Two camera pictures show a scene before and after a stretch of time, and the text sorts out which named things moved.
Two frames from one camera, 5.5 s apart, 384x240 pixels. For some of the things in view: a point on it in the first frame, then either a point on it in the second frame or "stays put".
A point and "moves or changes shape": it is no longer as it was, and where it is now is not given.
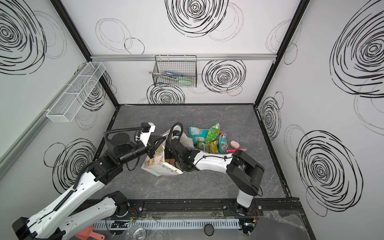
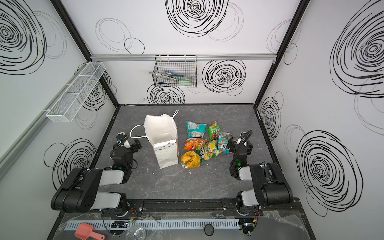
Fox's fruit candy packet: [223, 145] to [207, 149]
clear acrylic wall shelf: [67, 106] stays put
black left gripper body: [152, 147] to [133, 144]
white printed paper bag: [158, 165] moves or changes shape
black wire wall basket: [175, 71] stays put
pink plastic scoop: [88, 234] stays put
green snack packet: [214, 131] stays put
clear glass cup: [136, 232] stays put
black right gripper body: [174, 145] to [240, 144]
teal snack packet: [198, 134] moves or changes shape
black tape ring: [209, 229] stays put
